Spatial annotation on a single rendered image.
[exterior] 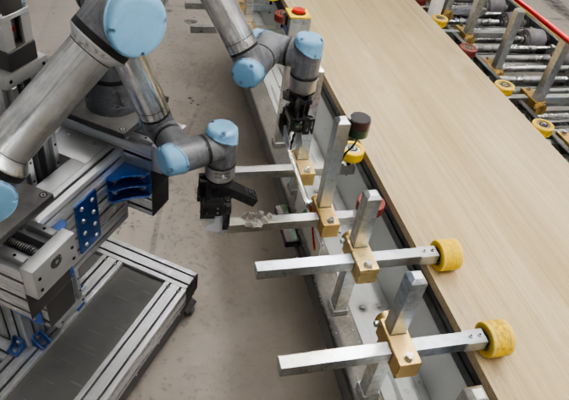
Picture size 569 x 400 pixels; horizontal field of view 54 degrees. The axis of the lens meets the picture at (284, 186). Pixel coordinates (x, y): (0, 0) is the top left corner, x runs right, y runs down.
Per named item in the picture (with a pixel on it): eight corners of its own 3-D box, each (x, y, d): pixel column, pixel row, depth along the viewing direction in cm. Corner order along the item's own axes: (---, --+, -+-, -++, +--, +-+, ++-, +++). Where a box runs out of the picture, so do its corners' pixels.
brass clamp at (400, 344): (391, 380, 115) (397, 366, 112) (369, 325, 125) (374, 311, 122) (418, 375, 117) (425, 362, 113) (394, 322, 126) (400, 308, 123)
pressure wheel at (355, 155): (351, 185, 181) (359, 157, 174) (329, 175, 184) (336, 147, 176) (361, 172, 187) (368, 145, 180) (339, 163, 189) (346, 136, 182)
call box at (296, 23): (287, 40, 177) (290, 16, 172) (282, 30, 183) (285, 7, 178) (307, 40, 179) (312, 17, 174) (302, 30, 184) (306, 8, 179)
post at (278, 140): (273, 148, 207) (290, 36, 178) (271, 140, 211) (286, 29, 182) (285, 147, 208) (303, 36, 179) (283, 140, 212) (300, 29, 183)
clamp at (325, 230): (320, 238, 158) (323, 225, 154) (308, 205, 167) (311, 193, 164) (339, 236, 159) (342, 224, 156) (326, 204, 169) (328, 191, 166)
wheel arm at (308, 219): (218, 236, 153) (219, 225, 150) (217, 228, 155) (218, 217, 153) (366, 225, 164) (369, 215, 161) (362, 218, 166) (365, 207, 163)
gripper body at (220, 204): (196, 202, 150) (197, 167, 142) (228, 200, 152) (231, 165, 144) (200, 221, 145) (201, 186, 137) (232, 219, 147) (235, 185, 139)
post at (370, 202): (329, 325, 156) (368, 197, 125) (326, 314, 158) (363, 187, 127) (341, 324, 157) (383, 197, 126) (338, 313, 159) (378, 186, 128)
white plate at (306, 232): (313, 269, 165) (319, 245, 158) (293, 208, 183) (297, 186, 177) (315, 269, 165) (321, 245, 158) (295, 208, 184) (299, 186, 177)
